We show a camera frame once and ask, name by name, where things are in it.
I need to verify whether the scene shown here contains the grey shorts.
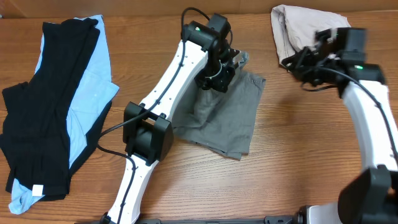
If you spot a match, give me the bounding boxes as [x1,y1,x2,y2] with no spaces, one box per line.
[172,52,266,160]

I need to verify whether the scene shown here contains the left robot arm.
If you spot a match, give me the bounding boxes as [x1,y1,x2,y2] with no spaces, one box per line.
[100,14,241,223]

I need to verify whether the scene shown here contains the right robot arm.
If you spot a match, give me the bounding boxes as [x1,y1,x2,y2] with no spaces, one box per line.
[281,27,397,223]

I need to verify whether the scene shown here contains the beige folded trousers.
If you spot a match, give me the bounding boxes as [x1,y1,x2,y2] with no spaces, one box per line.
[271,4,350,63]

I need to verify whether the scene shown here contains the light blue shirt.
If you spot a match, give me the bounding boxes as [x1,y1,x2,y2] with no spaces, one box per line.
[8,14,120,215]

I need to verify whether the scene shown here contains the black garment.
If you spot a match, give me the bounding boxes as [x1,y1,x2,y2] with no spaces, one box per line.
[1,17,100,203]

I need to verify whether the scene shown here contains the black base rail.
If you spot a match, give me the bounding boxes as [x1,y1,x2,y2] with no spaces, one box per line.
[135,215,295,224]

